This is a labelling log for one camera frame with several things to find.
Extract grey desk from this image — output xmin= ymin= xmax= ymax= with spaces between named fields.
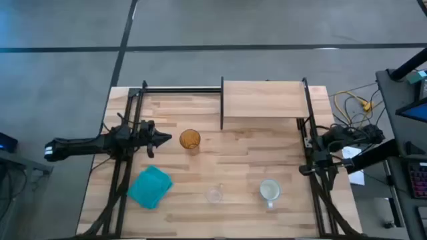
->
xmin=375 ymin=68 xmax=427 ymax=240

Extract amber faceted plastic cup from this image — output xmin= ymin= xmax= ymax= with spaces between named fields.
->
xmin=179 ymin=129 xmax=201 ymax=151

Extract yellow cable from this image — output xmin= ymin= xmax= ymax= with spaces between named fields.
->
xmin=333 ymin=89 xmax=377 ymax=125

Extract white paper sheet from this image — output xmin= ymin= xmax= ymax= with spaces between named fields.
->
xmin=341 ymin=145 xmax=366 ymax=187

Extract black aluminium rig frame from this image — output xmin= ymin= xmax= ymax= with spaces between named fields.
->
xmin=75 ymin=79 xmax=368 ymax=240

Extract teal folded cloth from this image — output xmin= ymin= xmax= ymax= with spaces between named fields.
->
xmin=126 ymin=165 xmax=175 ymax=211

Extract small clear glass mug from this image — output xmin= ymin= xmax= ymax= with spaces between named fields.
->
xmin=204 ymin=183 xmax=226 ymax=205

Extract black metal shelf frame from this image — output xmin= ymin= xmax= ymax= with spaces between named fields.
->
xmin=220 ymin=76 xmax=317 ymax=131

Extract wooden shelf board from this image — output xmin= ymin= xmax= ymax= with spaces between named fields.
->
xmin=222 ymin=80 xmax=311 ymax=119

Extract red white patterned mug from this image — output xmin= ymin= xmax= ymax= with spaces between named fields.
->
xmin=259 ymin=178 xmax=282 ymax=211

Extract black box with blue light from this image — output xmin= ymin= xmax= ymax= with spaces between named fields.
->
xmin=0 ymin=132 xmax=19 ymax=154

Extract grey side table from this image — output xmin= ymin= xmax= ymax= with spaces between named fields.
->
xmin=0 ymin=149 xmax=54 ymax=240

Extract backlit black keyboard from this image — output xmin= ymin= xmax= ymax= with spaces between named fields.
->
xmin=407 ymin=161 xmax=427 ymax=201

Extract black cable bundle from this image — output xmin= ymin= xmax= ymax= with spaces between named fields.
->
xmin=316 ymin=115 xmax=386 ymax=151

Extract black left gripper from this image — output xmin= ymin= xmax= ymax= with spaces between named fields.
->
xmin=139 ymin=119 xmax=173 ymax=159

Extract blue screen monitor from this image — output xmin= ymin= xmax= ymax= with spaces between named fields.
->
xmin=395 ymin=101 xmax=427 ymax=124

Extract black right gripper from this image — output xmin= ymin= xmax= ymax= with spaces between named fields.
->
xmin=299 ymin=159 xmax=336 ymax=177

